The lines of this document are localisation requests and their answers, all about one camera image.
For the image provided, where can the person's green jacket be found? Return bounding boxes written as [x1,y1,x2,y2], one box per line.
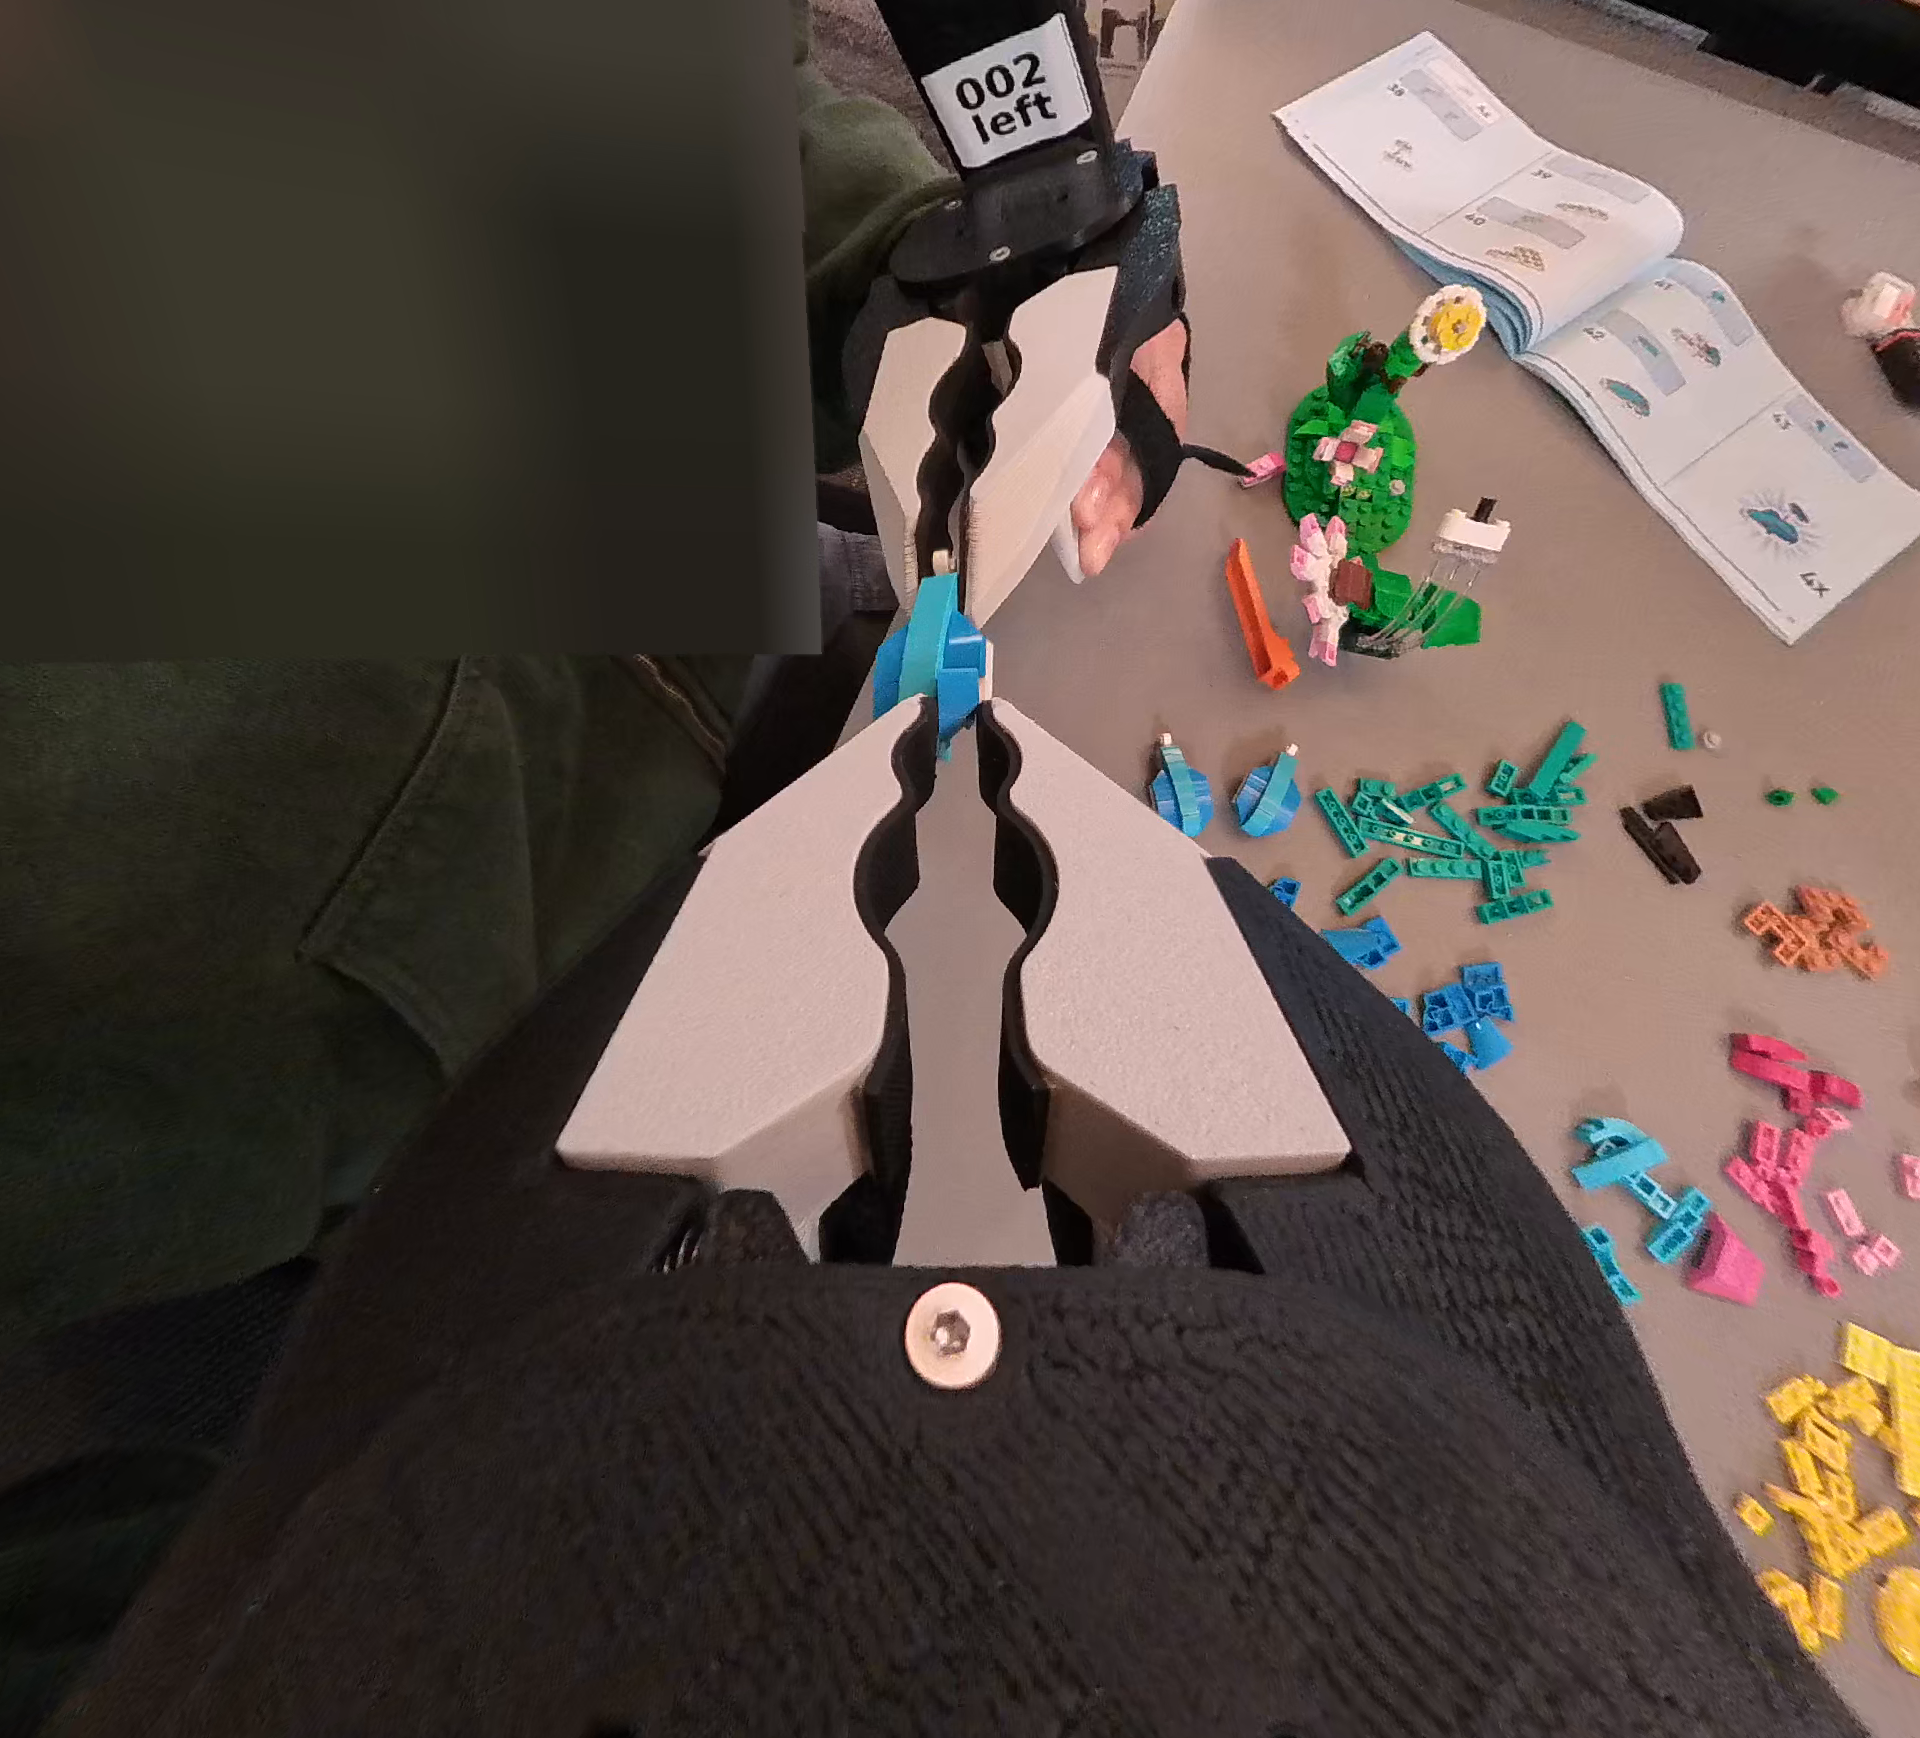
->
[0,655,841,1335]

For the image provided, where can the lego instruction booklet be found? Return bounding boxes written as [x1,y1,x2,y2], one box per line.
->
[1272,31,1920,647]

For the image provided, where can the green lego plant model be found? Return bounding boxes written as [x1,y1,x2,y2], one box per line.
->
[1282,282,1509,671]

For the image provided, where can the pile of teal lego bricks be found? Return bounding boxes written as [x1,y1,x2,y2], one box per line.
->
[1312,719,1594,930]

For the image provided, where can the orange lego brick separator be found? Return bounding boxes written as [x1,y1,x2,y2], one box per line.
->
[1223,537,1302,693]

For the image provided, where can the person's left forearm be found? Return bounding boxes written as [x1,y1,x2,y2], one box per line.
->
[786,0,962,337]

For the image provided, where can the pile of blue lego bricks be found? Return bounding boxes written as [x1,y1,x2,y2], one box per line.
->
[1395,962,1517,1076]

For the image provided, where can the pile of pink lego bricks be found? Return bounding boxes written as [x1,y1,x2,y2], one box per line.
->
[1683,1031,1920,1305]

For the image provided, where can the blue lego fish assembly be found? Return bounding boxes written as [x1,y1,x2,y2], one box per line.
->
[1148,736,1215,843]
[1231,748,1304,843]
[869,547,996,764]

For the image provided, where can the black lego long piece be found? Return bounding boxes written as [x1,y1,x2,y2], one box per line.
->
[1620,805,1705,888]

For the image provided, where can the pile of orange bricks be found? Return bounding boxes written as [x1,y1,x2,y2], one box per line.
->
[1740,883,1892,981]

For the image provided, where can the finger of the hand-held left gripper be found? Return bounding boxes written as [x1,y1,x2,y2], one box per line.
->
[859,318,996,602]
[960,264,1128,622]

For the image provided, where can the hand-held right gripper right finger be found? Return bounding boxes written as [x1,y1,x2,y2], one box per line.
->
[972,697,1355,1268]

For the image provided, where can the person's dark trousers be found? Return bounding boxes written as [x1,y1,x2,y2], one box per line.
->
[0,1242,391,1738]

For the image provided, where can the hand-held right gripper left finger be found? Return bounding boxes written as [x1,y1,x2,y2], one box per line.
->
[555,691,920,1262]

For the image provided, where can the person's left hand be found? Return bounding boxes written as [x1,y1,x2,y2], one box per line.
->
[1073,320,1193,576]

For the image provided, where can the pile of yellow lego bricks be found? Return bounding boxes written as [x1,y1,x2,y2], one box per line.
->
[1732,1317,1920,1680]

